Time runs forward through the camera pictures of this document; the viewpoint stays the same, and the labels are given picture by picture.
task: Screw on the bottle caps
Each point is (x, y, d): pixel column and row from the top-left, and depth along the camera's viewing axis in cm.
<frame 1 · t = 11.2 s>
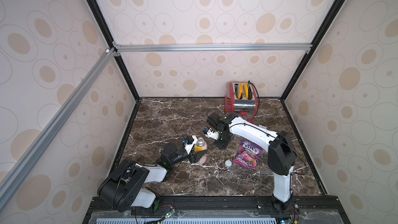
left hand: (206, 147, 79), fingers open
right hand: (220, 147, 86), fingers open
red and steel toaster: (241, 100, 96), point 19 cm above the table
yellow toy toast slice: (239, 90, 101), point 19 cm above the table
yellow toy toast slice 2: (245, 90, 99), point 21 cm above the table
white loose bottle cap: (228, 163, 89), on the table

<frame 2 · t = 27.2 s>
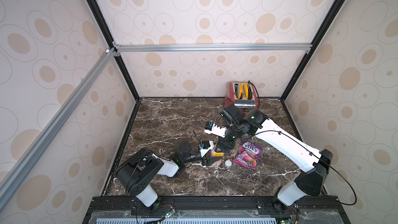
left hand: (221, 152, 77), fingers open
right hand: (217, 145, 72), fingers open
the named things where they were.

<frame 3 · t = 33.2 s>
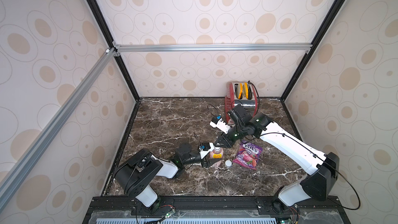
left hand: (220, 154, 78), fingers open
right hand: (216, 146, 72), fingers open
the named things where they were.

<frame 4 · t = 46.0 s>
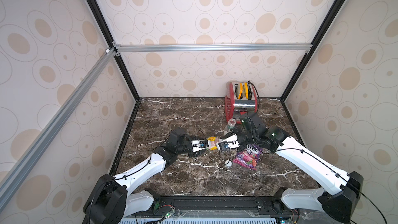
left hand: (208, 142, 78), fingers open
right hand: (222, 138, 73), fingers open
clear pink drink bottle: (213, 141, 73), point 23 cm above the table
the other named things where they were.

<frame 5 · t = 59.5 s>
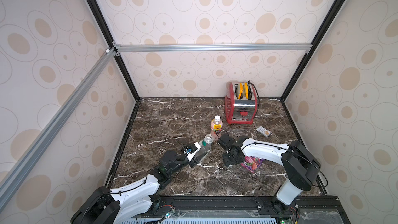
left hand: (205, 148, 75), fingers open
right hand: (228, 164, 87), fingers open
clear pink drink bottle: (216, 125, 87), point 16 cm above the table
white screwed bottle cap: (217, 118, 85), point 20 cm above the table
white cracker snack packet: (264, 131, 102), point 2 cm above the table
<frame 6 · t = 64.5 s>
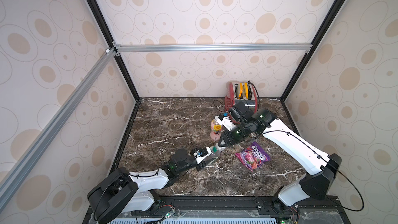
left hand: (215, 154, 76), fingers open
right hand: (220, 147, 70), fingers open
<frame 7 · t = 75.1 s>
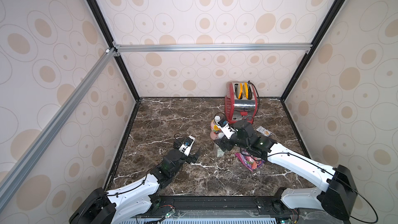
left hand: (195, 142, 80), fingers open
right hand: (218, 137, 78), fingers open
